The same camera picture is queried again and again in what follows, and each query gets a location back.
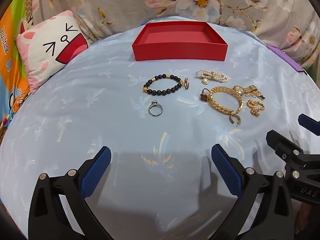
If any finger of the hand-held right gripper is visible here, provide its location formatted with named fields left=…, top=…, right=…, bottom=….
left=266, top=129, right=310, bottom=165
left=298, top=113, right=320, bottom=137

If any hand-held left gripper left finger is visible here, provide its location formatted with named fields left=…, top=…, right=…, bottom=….
left=28, top=145, right=112, bottom=240

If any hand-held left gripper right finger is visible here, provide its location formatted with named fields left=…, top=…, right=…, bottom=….
left=211, top=144, right=300, bottom=240

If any thin gold chain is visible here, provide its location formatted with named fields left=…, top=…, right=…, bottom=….
left=247, top=99, right=265, bottom=117

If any gold hoop earring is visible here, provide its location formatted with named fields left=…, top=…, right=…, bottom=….
left=229, top=114, right=242, bottom=126

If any gold wristwatch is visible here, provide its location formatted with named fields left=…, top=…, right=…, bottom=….
left=233, top=84, right=266, bottom=100

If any gold jewelry with red clover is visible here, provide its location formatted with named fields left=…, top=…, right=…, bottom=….
left=199, top=88, right=212, bottom=102

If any thick gold chain bracelet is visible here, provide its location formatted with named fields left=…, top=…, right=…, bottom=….
left=207, top=86, right=244, bottom=117

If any silver ring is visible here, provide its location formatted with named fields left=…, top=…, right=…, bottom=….
left=148, top=101, right=164, bottom=117

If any pearl bracelet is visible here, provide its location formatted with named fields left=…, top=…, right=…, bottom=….
left=195, top=69, right=229, bottom=85

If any black bead bracelet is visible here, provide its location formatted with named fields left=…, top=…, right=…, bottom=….
left=142, top=74, right=182, bottom=96

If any red cardboard box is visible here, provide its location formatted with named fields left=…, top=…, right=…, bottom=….
left=132, top=22, right=228, bottom=62

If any person's right hand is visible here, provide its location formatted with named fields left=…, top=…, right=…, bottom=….
left=297, top=201, right=312, bottom=237

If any light blue palm-print sheet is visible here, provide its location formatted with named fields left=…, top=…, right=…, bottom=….
left=0, top=17, right=320, bottom=240

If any purple cloth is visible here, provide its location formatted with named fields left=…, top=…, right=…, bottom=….
left=267, top=45, right=308, bottom=75

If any pink cat face pillow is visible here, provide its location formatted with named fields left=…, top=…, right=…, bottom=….
left=15, top=10, right=89, bottom=95

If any colourful cartoon blanket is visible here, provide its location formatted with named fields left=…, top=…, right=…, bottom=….
left=0, top=0, right=35, bottom=145

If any grey floral blanket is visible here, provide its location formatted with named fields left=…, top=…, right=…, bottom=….
left=32, top=0, right=320, bottom=68

